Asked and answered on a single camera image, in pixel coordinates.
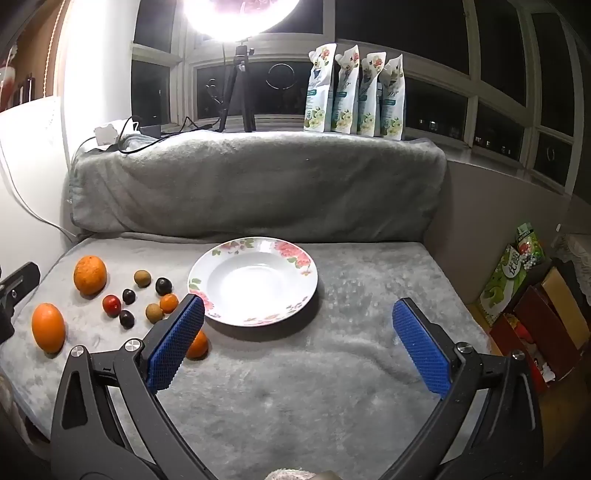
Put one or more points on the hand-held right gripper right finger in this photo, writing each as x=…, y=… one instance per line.
x=422, y=346

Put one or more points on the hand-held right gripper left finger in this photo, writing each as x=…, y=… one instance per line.
x=178, y=341

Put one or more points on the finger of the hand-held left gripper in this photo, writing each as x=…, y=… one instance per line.
x=21, y=281

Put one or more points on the small mandarin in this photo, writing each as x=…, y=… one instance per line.
x=199, y=346

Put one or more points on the brown longan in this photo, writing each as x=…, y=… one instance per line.
x=142, y=278
x=154, y=313

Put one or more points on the orange kumquat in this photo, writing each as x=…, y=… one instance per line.
x=169, y=303

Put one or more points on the smooth oval orange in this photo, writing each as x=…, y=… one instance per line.
x=48, y=327

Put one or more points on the dark purple grape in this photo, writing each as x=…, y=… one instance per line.
x=163, y=286
x=129, y=296
x=126, y=319

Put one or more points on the rough-skinned orange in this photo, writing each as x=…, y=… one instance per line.
x=90, y=275

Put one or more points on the red cherry tomato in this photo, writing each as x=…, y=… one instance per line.
x=111, y=303

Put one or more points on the floral white plate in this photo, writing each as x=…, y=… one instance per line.
x=258, y=286

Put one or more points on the red printed box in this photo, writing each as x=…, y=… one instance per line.
x=512, y=337

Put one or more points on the green carton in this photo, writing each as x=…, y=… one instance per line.
x=501, y=286

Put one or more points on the dark red carton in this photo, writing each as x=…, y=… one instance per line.
x=545, y=332

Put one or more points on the green snack packet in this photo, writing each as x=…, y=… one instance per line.
x=528, y=244

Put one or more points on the brown cardboard box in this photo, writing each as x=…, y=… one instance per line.
x=563, y=300

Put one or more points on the grey covered cushion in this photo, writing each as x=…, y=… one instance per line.
x=254, y=184

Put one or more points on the light folded cloth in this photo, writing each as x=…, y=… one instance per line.
x=131, y=142

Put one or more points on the black power adapter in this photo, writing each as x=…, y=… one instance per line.
x=150, y=130

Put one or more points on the red figurine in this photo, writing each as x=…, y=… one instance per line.
x=5, y=78

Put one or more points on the floral white refill pouch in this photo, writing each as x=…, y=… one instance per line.
x=321, y=92
x=344, y=97
x=369, y=101
x=393, y=106

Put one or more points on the black tripod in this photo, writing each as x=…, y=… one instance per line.
x=240, y=60

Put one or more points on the white framed window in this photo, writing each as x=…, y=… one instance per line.
x=286, y=44

